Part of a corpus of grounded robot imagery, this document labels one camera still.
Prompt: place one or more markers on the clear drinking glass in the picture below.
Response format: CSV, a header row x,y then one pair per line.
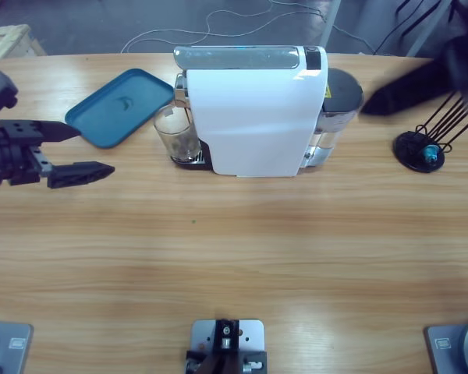
x,y
175,136

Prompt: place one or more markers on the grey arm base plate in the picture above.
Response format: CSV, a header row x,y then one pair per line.
x,y
8,346
452,346

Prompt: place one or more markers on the pale wooden crate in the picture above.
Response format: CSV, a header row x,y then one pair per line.
x,y
8,41

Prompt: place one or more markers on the white capsule coffee machine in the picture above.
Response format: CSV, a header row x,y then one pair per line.
x,y
253,124

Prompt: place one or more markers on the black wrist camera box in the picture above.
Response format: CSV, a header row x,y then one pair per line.
x,y
0,91

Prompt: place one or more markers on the silver coffee machine lever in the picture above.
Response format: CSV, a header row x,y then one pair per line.
x,y
234,58

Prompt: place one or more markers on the black drip tray metal grate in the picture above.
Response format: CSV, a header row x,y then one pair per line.
x,y
206,156

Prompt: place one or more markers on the blue coffee capsule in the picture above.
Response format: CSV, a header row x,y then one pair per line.
x,y
430,154

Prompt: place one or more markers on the white metal frame leg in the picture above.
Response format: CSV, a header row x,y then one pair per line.
x,y
330,23
427,29

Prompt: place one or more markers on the black capsule holder with rods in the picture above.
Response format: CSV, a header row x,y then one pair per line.
x,y
407,156

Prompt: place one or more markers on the yellow warning sticker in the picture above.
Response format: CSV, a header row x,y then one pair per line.
x,y
328,92

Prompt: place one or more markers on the teal plastic tray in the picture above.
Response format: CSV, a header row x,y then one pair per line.
x,y
117,109

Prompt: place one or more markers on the clear water tank dark lid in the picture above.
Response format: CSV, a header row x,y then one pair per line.
x,y
341,91

